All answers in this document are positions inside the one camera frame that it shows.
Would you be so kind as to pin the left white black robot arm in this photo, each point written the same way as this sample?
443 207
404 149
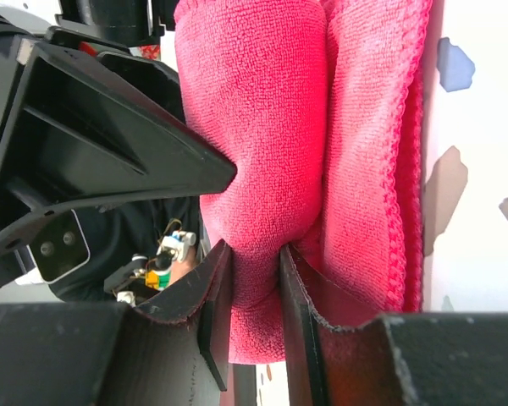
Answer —
121 237

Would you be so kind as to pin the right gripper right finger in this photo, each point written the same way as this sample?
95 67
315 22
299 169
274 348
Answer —
340 351

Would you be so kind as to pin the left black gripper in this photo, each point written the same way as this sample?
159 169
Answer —
83 122

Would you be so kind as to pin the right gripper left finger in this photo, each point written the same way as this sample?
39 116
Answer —
171 350

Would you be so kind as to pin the pink towel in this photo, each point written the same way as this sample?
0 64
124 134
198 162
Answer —
319 106

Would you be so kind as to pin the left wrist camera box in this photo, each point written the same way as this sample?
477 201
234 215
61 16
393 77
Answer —
59 249

